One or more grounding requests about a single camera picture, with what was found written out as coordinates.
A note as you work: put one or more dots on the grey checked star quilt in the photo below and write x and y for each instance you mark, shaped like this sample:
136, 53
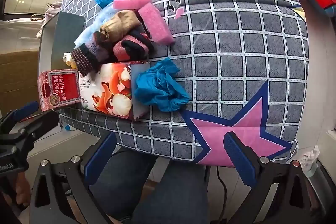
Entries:
236, 56

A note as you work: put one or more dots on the person's leg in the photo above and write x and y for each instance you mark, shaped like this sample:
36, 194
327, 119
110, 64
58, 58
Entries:
173, 195
118, 182

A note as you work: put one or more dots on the white bottle blue cap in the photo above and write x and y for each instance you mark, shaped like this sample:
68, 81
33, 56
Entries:
67, 128

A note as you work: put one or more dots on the pink towel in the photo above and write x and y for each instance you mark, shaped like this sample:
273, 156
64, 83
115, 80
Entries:
51, 14

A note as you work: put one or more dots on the thick pink foam block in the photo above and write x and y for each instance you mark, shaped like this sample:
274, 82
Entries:
156, 23

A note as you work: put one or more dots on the person's left hand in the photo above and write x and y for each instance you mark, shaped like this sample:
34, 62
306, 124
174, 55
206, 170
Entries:
22, 190

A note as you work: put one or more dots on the person's left leg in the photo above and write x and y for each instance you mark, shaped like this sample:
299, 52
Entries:
118, 182

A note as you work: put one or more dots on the grey-green storage box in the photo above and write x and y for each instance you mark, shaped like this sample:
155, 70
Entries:
65, 35

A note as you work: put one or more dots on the brown cardboard sheet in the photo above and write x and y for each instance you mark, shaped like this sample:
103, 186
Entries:
18, 74

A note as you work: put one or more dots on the white orange snack box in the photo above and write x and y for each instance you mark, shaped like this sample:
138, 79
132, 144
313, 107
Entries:
110, 92

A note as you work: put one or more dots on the white crumpled cloth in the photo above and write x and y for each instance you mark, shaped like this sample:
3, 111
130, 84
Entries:
309, 158

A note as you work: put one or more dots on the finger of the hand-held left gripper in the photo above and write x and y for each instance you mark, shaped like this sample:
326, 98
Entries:
26, 109
44, 121

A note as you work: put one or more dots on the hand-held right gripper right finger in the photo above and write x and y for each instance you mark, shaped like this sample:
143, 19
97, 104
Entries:
240, 158

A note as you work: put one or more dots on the pink black striped sock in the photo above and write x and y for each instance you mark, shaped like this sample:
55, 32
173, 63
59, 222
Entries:
128, 49

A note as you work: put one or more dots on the purple knitted sock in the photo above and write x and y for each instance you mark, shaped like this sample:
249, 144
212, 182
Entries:
84, 58

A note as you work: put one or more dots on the person's right leg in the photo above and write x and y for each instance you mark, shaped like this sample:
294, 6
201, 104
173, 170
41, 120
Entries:
173, 195

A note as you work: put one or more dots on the thin pink foam slab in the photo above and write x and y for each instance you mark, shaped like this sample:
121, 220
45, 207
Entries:
131, 3

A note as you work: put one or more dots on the light blue fluffy cloth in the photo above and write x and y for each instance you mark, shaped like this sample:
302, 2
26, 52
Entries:
90, 28

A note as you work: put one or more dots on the red patterned carton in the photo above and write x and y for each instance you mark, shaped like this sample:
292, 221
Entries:
59, 88

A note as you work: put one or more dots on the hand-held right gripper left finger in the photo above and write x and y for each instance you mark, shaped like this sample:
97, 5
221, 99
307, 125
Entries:
101, 158

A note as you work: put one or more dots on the small cream toy figure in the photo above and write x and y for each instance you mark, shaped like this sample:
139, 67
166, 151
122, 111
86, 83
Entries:
68, 60

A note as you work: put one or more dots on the tan sock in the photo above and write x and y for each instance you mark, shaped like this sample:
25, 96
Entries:
118, 23

